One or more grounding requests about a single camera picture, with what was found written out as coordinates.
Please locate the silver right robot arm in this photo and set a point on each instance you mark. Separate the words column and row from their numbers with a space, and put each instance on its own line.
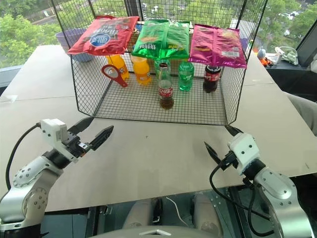
column 280, row 196

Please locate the purple plastic bowl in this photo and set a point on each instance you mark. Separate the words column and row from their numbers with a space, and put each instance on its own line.
column 67, row 38

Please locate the dark cola plastic bottle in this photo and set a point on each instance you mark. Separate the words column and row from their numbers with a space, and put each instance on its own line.
column 211, row 78

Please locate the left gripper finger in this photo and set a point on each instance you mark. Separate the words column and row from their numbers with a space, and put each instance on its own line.
column 102, row 137
column 80, row 125

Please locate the pale green cloth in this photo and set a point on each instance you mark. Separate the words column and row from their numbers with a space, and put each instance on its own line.
column 289, row 55

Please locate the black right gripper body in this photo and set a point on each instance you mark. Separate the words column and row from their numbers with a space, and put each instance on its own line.
column 229, row 161

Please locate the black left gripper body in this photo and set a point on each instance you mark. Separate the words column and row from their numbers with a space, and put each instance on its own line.
column 74, row 147

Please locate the red chip bag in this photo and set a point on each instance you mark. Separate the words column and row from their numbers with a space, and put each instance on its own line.
column 104, row 37

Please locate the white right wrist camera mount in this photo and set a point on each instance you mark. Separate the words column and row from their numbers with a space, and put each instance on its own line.
column 244, row 151

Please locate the glass cola bottle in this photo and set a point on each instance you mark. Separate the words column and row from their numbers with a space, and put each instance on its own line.
column 166, row 91

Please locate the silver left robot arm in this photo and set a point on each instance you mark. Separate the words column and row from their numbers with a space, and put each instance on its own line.
column 27, row 188

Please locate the orange soda plastic bottle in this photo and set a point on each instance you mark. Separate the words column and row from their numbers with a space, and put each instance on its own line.
column 141, row 72
column 121, row 67

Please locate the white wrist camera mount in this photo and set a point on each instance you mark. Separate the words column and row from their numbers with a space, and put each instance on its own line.
column 244, row 151
column 53, row 130

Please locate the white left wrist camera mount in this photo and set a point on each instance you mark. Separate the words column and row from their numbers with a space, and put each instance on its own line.
column 53, row 130

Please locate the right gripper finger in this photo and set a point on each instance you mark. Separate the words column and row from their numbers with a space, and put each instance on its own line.
column 213, row 153
column 234, row 131

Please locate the red bottle opener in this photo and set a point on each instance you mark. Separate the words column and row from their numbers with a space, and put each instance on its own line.
column 116, row 75

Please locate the pink chip bag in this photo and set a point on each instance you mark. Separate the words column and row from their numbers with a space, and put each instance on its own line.
column 215, row 47

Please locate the green chip bag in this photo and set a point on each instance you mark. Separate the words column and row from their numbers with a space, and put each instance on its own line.
column 158, row 41

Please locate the orange black small object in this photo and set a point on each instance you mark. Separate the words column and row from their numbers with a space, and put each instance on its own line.
column 268, row 61

